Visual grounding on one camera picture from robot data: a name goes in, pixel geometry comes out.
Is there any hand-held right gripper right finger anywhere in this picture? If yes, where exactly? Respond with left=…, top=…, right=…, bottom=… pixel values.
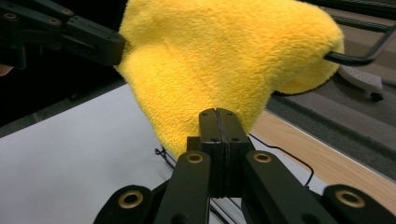
left=216, top=107, right=256, bottom=198

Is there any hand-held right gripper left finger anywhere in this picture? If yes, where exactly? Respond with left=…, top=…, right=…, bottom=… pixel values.
left=186, top=107, right=226, bottom=199

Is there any yellow cloth with black trim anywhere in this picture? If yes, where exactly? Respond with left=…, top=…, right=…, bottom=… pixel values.
left=114, top=0, right=346, bottom=161

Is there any black wire rack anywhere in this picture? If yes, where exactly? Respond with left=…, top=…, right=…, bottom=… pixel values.
left=154, top=0, right=396, bottom=224

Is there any white stand foot with caster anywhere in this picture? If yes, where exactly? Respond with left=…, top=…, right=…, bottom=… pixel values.
left=337, top=64, right=385, bottom=103

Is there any thin black cable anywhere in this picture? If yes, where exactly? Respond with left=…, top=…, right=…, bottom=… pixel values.
left=248, top=133, right=316, bottom=189

